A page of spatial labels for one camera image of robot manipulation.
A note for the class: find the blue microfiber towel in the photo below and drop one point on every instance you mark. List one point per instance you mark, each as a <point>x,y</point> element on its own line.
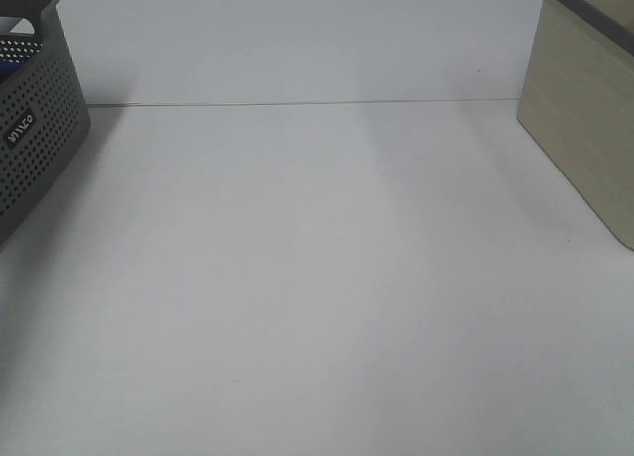
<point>8,67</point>

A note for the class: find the beige storage box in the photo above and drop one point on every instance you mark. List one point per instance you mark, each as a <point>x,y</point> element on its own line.
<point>577,103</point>

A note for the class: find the grey perforated plastic basket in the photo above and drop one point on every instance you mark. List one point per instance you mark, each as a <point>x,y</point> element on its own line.
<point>44,115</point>

